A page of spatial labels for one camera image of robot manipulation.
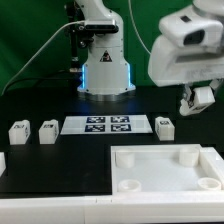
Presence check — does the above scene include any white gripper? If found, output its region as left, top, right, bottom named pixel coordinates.
left=148, top=35, right=224, bottom=110

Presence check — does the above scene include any white square tabletop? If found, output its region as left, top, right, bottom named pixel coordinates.
left=111, top=144, right=224, bottom=194

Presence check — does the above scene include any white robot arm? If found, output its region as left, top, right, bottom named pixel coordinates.
left=66, top=0, right=224, bottom=100

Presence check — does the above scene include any white marker base sheet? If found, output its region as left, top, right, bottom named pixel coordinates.
left=61, top=115, right=152, bottom=135

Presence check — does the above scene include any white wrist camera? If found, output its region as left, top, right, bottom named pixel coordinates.
left=159, top=6, right=223, bottom=47

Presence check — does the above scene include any white cable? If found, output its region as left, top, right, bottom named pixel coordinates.
left=0, top=20, right=86, bottom=96

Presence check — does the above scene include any black cable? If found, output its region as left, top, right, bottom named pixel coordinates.
left=3, top=69, right=81, bottom=94

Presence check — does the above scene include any white front obstacle wall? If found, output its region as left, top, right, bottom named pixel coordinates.
left=0, top=195, right=224, bottom=224

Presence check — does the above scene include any white obstacle wall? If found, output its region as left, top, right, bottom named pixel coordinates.
left=0, top=152, right=6, bottom=177
left=0, top=195, right=224, bottom=224

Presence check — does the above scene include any white left obstacle wall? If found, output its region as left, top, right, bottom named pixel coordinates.
left=0, top=152, right=6, bottom=177

